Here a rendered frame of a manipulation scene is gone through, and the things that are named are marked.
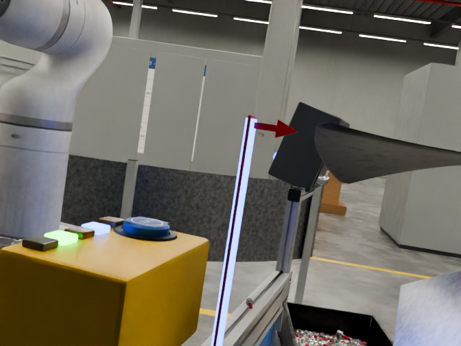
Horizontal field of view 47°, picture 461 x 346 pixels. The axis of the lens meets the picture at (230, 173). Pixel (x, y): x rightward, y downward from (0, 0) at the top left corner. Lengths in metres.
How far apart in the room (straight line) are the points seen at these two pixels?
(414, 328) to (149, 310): 0.37
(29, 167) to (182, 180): 1.49
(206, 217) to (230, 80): 4.36
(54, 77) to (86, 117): 6.12
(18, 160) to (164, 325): 0.50
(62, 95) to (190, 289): 0.49
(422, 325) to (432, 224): 6.16
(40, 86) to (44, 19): 0.10
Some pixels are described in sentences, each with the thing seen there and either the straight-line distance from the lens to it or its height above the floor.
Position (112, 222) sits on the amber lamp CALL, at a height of 1.08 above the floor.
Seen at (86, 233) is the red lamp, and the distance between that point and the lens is 0.42.
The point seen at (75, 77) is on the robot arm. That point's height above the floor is 1.21.
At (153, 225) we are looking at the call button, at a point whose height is 1.08.
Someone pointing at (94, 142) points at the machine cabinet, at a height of 0.69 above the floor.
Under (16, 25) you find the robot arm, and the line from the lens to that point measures 0.84.
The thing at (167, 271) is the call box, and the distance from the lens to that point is 0.40.
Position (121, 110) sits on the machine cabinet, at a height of 1.15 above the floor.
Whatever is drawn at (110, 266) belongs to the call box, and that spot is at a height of 1.07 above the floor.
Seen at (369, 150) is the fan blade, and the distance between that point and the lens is 0.65.
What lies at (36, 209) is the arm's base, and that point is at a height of 1.00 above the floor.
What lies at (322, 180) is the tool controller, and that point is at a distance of 1.28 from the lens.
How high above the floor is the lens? 1.18
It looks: 5 degrees down
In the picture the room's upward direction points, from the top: 9 degrees clockwise
